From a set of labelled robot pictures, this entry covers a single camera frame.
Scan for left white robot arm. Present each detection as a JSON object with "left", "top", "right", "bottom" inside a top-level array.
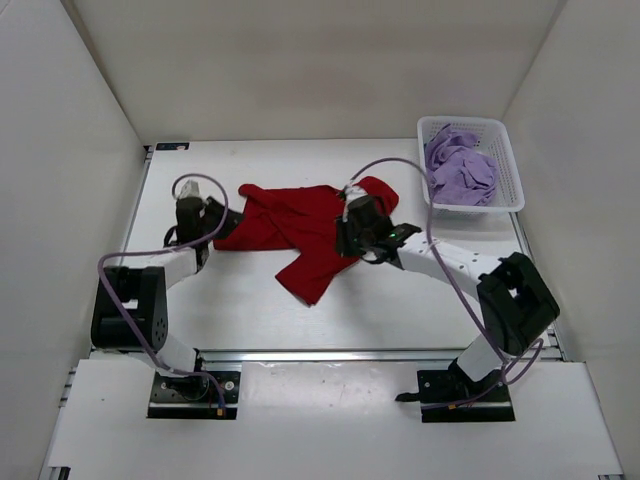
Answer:
[{"left": 91, "top": 196, "right": 244, "bottom": 400}]

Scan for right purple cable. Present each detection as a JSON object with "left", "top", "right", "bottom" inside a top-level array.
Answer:
[{"left": 344, "top": 157, "right": 545, "bottom": 386}]

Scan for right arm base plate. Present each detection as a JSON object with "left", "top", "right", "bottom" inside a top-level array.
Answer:
[{"left": 395, "top": 370, "right": 516, "bottom": 423}]

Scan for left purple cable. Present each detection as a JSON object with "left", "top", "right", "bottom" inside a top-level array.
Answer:
[{"left": 97, "top": 171, "right": 231, "bottom": 401}]

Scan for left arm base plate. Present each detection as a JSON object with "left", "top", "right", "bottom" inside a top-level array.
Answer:
[{"left": 147, "top": 364, "right": 241, "bottom": 420}]

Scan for purple cable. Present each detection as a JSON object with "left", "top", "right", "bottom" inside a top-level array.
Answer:
[
  {"left": 344, "top": 157, "right": 545, "bottom": 386},
  {"left": 97, "top": 171, "right": 231, "bottom": 401}
]

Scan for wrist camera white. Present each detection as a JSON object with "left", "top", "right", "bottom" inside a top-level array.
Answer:
[
  {"left": 341, "top": 182, "right": 368, "bottom": 204},
  {"left": 176, "top": 180, "right": 200, "bottom": 200}
]

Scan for lilac t shirt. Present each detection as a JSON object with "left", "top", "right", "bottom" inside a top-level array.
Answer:
[{"left": 424, "top": 124, "right": 499, "bottom": 207}]

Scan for red t shirt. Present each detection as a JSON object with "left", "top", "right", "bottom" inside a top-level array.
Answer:
[{"left": 211, "top": 175, "right": 401, "bottom": 307}]

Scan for small label sticker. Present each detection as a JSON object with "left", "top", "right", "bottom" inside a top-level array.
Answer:
[{"left": 155, "top": 142, "right": 190, "bottom": 151}]

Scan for white plastic basket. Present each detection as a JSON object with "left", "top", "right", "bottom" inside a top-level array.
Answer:
[{"left": 417, "top": 116, "right": 525, "bottom": 216}]

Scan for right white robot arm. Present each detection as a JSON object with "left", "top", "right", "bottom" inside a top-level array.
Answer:
[{"left": 335, "top": 193, "right": 560, "bottom": 409}]

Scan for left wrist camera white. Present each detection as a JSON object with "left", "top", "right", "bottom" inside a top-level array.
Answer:
[{"left": 176, "top": 180, "right": 200, "bottom": 200}]

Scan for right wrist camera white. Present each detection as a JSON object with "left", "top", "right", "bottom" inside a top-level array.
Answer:
[{"left": 341, "top": 182, "right": 368, "bottom": 204}]

